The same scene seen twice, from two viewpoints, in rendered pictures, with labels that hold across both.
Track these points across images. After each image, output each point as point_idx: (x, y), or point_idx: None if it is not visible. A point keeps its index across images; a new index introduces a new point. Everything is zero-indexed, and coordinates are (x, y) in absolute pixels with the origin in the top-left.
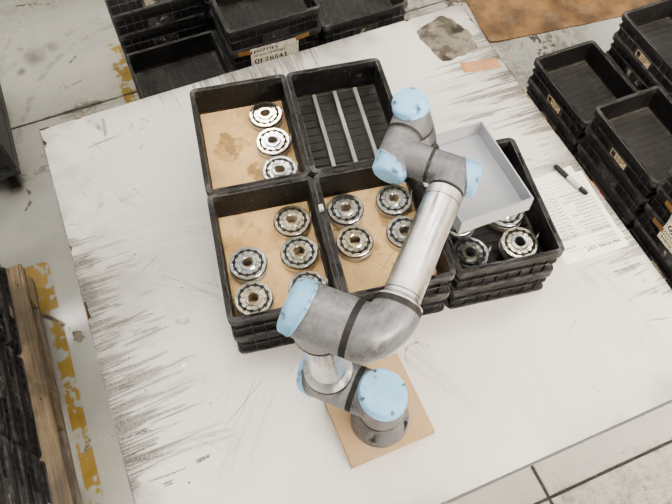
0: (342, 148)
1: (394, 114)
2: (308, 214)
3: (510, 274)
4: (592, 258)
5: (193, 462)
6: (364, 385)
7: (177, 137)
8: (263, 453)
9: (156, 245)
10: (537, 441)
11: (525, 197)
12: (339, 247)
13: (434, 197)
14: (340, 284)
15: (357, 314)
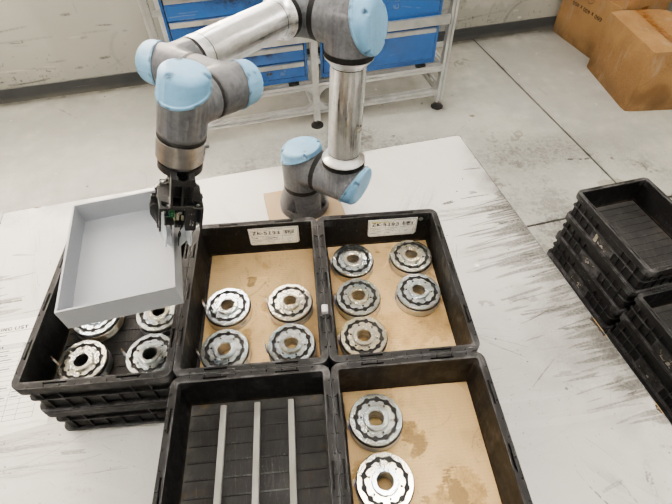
0: (270, 467)
1: (211, 81)
2: (341, 341)
3: None
4: (31, 316)
5: (455, 201)
6: (315, 147)
7: None
8: (400, 201)
9: (541, 397)
10: None
11: (79, 220)
12: (310, 295)
13: (209, 32)
14: (318, 228)
15: None
